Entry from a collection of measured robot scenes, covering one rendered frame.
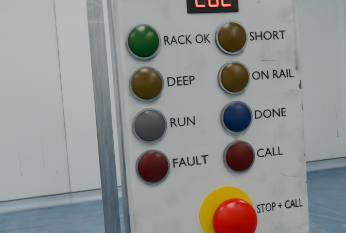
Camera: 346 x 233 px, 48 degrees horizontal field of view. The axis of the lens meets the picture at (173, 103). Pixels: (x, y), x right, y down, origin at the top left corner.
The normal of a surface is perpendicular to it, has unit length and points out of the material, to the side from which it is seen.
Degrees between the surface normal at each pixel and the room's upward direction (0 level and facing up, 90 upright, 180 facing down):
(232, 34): 88
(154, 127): 92
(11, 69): 90
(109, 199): 90
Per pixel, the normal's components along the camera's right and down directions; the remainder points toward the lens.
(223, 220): -0.19, -0.11
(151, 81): 0.26, 0.00
